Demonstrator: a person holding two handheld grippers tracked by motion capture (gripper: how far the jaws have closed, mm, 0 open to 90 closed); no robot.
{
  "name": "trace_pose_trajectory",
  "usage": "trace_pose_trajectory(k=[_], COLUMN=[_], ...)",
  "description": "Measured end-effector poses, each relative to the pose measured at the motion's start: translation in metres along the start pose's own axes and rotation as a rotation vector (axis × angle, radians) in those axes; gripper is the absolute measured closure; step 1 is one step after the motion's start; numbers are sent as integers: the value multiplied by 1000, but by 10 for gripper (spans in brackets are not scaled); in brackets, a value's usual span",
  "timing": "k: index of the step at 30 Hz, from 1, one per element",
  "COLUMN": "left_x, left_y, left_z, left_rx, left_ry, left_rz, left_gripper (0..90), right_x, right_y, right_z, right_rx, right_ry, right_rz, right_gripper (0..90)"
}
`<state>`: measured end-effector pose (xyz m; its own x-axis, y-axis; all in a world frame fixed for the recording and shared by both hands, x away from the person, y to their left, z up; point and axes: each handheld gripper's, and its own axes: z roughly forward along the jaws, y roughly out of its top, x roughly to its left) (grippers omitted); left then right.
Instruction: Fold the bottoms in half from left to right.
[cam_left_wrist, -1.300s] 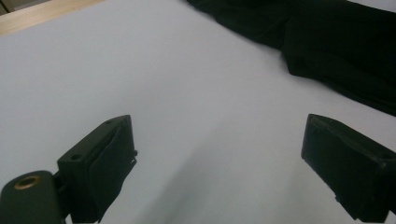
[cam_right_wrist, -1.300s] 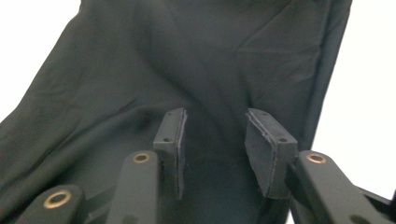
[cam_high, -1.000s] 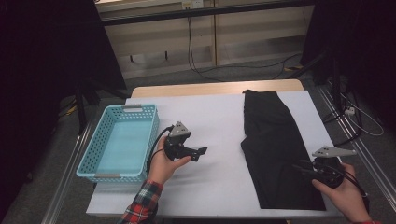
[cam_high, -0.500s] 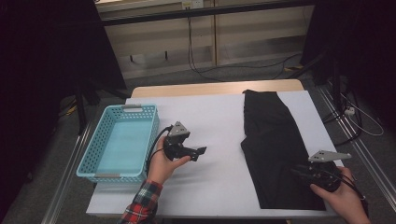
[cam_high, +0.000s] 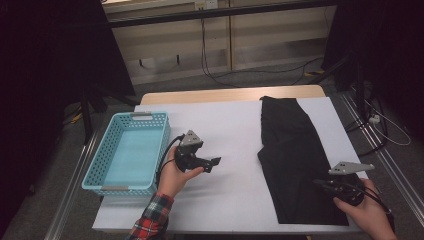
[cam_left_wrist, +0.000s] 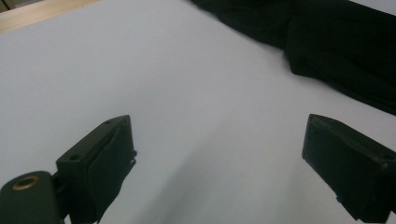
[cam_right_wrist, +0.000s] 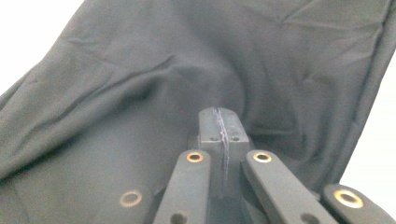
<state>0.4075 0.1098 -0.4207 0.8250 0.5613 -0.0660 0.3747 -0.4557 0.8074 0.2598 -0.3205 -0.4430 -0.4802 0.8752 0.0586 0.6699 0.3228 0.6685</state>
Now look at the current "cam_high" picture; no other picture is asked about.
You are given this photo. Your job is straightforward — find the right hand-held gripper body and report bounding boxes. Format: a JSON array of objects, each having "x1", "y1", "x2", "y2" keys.
[{"x1": 321, "y1": 161, "x2": 376, "y2": 206}]

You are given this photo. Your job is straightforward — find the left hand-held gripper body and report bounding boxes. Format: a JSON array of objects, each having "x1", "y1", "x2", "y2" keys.
[{"x1": 173, "y1": 129, "x2": 205, "y2": 174}]

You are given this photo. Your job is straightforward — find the black pants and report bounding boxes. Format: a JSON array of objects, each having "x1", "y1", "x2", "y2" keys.
[{"x1": 257, "y1": 95, "x2": 368, "y2": 226}]

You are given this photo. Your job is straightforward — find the light blue plastic basket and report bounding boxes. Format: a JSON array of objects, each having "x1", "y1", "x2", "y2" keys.
[{"x1": 81, "y1": 111, "x2": 172, "y2": 197}]

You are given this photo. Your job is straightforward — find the person's left hand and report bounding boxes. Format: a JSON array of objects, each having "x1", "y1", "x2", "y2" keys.
[{"x1": 156, "y1": 145, "x2": 205, "y2": 199}]

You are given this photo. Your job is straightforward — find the person's right hand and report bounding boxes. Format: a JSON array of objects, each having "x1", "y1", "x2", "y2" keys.
[{"x1": 333, "y1": 178, "x2": 398, "y2": 240}]

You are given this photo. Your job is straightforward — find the wooden table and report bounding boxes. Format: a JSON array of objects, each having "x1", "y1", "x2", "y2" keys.
[{"x1": 139, "y1": 84, "x2": 327, "y2": 106}]

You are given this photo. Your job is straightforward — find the black metal stand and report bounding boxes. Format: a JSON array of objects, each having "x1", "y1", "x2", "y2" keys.
[
  {"x1": 79, "y1": 83, "x2": 141, "y2": 144},
  {"x1": 308, "y1": 53, "x2": 368, "y2": 118}
]

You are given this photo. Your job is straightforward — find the beige cabinet with dark top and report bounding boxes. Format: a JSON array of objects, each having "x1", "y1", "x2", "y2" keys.
[{"x1": 103, "y1": 0, "x2": 338, "y2": 86}]

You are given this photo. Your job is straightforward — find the black curtain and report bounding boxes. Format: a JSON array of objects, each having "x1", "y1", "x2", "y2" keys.
[
  {"x1": 321, "y1": 0, "x2": 424, "y2": 134},
  {"x1": 0, "y1": 0, "x2": 136, "y2": 218}
]

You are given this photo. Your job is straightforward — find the left hand-held gripper black cable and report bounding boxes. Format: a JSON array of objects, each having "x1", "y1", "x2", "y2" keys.
[{"x1": 155, "y1": 133, "x2": 186, "y2": 184}]

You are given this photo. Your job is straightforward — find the hand-held gripper black cable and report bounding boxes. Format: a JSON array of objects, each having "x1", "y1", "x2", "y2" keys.
[
  {"x1": 349, "y1": 181, "x2": 396, "y2": 231},
  {"x1": 155, "y1": 133, "x2": 186, "y2": 184}
]

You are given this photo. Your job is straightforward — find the right hand-held gripper black cable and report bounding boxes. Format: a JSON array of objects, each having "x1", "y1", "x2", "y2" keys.
[{"x1": 349, "y1": 181, "x2": 396, "y2": 231}]

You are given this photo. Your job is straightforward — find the aluminium floor rail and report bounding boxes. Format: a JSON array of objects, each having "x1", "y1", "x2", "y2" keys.
[
  {"x1": 43, "y1": 133, "x2": 98, "y2": 240},
  {"x1": 338, "y1": 89, "x2": 424, "y2": 218}
]

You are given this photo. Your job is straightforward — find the looped black floor cable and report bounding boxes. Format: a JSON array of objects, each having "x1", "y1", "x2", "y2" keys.
[{"x1": 344, "y1": 96, "x2": 389, "y2": 158}]

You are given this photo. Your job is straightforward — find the white floor cable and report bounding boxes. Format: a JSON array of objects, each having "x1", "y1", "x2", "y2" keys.
[{"x1": 364, "y1": 99, "x2": 412, "y2": 147}]

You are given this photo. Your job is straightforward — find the long black floor cable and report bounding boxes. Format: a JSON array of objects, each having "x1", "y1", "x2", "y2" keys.
[{"x1": 213, "y1": 56, "x2": 324, "y2": 88}]

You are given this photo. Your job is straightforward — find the black wall socket cable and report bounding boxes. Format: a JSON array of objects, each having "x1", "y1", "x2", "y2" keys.
[{"x1": 199, "y1": 8, "x2": 241, "y2": 88}]

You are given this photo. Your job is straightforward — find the white wall socket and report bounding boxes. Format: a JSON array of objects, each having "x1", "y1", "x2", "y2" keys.
[{"x1": 194, "y1": 0, "x2": 219, "y2": 10}]

